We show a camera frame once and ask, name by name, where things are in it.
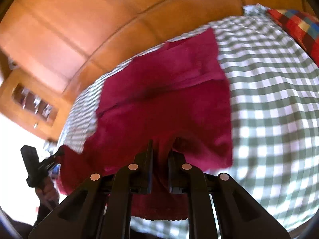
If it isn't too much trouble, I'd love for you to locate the red plaid pillow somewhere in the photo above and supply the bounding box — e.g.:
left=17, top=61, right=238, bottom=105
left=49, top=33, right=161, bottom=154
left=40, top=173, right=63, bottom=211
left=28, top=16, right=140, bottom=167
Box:
left=267, top=9, right=319, bottom=68

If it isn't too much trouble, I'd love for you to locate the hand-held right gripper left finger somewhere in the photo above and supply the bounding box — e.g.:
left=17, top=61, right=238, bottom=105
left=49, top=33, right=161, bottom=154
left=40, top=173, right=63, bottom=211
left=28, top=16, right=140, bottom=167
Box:
left=28, top=139, right=154, bottom=239

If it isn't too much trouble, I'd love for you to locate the dark red fleece garment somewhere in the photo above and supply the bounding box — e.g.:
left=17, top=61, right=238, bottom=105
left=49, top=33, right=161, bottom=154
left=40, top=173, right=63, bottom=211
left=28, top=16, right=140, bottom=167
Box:
left=56, top=27, right=235, bottom=221

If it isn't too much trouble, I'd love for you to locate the green white checkered bed sheet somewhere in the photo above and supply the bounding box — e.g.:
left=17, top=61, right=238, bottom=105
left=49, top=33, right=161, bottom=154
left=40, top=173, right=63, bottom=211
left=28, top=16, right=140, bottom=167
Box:
left=46, top=4, right=319, bottom=237

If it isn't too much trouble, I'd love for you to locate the wooden glass-door cabinet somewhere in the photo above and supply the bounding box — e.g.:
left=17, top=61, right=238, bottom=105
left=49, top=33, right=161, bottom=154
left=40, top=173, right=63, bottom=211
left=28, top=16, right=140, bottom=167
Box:
left=0, top=68, right=68, bottom=142

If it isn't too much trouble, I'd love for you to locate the person's left hand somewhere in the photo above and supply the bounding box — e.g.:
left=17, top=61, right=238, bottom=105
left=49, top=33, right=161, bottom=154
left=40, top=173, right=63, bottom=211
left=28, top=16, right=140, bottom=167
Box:
left=35, top=175, right=60, bottom=211

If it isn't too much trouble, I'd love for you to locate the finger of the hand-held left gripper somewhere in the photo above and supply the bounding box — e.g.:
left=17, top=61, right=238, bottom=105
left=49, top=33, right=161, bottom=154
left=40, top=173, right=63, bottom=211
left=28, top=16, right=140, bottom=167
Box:
left=40, top=146, right=66, bottom=172

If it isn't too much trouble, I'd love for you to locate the wooden wardrobe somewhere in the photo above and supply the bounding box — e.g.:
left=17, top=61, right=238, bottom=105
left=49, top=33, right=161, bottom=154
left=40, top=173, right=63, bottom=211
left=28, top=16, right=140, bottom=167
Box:
left=0, top=0, right=314, bottom=100

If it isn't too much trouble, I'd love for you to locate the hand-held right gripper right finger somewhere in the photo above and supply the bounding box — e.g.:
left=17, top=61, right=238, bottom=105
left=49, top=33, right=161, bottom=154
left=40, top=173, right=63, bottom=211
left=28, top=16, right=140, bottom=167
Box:
left=167, top=151, right=291, bottom=239

